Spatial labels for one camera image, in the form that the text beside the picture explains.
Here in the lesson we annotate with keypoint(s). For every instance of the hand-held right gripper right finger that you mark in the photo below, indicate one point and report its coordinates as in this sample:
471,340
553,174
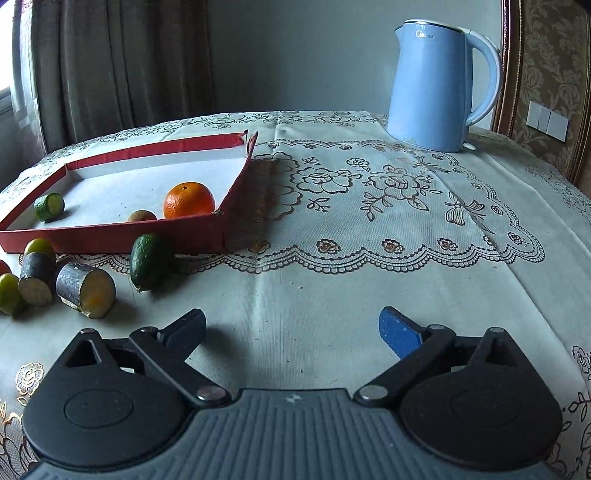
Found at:
399,330

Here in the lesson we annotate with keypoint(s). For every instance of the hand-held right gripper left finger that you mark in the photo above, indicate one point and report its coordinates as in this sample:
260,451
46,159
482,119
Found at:
187,332

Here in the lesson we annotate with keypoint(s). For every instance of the green oval fruit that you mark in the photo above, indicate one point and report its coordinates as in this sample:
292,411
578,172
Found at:
151,262

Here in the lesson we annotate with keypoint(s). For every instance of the shallow red cardboard box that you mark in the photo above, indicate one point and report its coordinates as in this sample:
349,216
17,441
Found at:
115,237

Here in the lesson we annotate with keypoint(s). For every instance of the round green fruit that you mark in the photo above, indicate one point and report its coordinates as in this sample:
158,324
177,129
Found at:
9,293
39,246

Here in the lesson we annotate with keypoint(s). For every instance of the small orange tangerine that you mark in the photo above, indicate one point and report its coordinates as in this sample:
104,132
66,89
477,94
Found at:
2,267

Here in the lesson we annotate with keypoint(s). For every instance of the floral gold-print tablecloth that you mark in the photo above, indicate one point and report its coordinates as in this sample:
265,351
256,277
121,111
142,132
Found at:
323,258

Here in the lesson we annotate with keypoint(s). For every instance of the small yellow-brown fruit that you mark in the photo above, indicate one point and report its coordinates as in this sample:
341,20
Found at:
141,215

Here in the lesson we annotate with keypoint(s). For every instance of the large orange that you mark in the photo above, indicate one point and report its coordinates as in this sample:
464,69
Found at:
189,201

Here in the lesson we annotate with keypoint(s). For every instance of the green cut cucumber piece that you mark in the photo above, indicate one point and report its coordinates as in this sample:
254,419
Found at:
49,206

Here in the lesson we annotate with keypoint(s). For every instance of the light blue electric kettle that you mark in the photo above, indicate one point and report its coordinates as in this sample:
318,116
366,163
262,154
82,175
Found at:
434,87

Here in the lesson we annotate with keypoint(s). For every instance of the brown heavy curtain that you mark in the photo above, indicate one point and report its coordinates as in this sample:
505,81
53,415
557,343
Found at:
124,64

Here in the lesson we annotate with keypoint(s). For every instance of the sheer patterned curtain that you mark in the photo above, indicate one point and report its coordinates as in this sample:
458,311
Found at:
23,69

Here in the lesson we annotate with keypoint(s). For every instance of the brown framed damask panel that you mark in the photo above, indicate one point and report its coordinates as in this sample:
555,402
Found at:
554,50

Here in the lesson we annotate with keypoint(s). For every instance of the window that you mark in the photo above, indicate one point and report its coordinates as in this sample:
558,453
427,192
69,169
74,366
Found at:
4,55

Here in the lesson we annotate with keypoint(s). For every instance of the white wall switch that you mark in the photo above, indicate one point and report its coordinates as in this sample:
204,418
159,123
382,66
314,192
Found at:
533,113
557,125
544,118

